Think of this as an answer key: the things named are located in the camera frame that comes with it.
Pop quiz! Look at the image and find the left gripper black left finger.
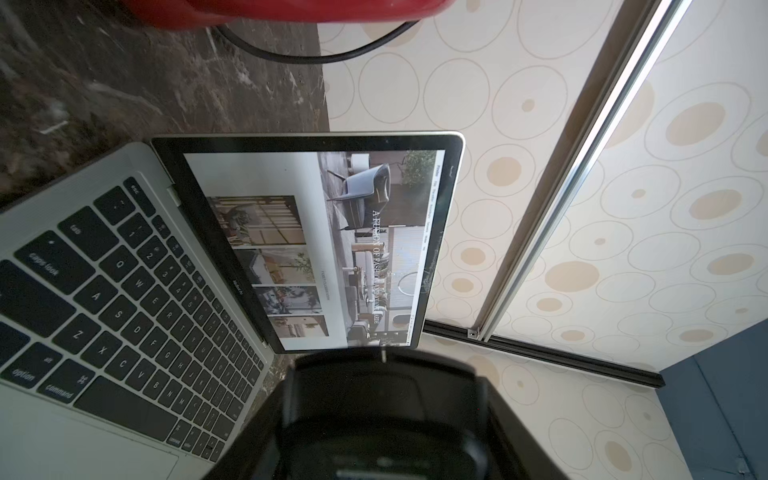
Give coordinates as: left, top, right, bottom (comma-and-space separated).
203, 383, 288, 480

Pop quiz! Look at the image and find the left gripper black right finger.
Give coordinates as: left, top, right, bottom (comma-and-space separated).
482, 380, 568, 480

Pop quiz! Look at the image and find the black wireless mouse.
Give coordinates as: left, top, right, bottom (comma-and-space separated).
279, 348, 490, 479

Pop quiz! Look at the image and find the silver open laptop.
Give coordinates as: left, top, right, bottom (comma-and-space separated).
1, 131, 465, 479

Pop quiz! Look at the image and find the red chrome toaster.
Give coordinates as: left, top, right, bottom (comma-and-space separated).
123, 0, 453, 30

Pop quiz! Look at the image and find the horizontal silver aluminium bar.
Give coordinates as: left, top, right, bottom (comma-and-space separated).
465, 1, 690, 341

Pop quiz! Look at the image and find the right black frame post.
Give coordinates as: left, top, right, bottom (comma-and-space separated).
423, 320, 666, 389

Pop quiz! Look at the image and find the black toaster power cable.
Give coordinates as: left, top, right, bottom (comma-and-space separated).
212, 20, 421, 65

